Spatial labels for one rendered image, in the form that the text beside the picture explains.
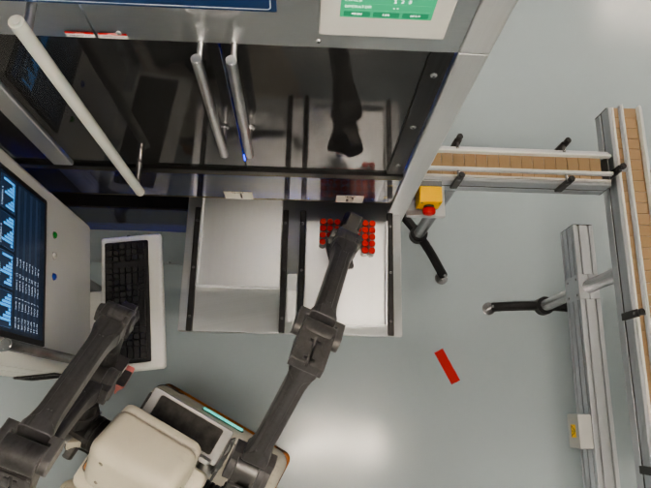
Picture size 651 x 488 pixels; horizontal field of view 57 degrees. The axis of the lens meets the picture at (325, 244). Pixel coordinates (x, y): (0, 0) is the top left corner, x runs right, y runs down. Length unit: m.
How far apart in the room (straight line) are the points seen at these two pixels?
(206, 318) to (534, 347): 1.63
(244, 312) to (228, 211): 0.34
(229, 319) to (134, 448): 0.62
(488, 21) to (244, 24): 0.41
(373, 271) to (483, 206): 1.23
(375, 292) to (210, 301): 0.52
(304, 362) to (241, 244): 0.78
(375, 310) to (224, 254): 0.51
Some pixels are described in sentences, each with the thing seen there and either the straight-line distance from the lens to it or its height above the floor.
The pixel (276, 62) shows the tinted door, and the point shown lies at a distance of 1.19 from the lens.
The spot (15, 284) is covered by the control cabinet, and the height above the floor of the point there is 1.34.
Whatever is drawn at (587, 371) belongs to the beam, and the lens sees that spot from 2.43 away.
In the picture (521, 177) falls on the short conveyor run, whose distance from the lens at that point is 2.08.
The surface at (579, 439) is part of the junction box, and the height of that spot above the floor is 0.54.
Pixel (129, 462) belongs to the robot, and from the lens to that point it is 1.40.
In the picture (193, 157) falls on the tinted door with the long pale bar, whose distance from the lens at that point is 1.63.
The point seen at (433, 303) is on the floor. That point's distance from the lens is 2.85.
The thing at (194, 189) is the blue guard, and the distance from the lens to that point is 1.83.
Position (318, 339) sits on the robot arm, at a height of 1.47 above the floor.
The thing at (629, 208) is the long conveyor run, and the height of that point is 0.93.
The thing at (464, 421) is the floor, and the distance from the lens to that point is 2.83.
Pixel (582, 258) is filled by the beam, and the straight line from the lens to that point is 2.51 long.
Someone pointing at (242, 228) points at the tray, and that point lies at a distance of 1.95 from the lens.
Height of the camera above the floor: 2.74
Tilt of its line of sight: 74 degrees down
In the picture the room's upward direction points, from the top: 8 degrees clockwise
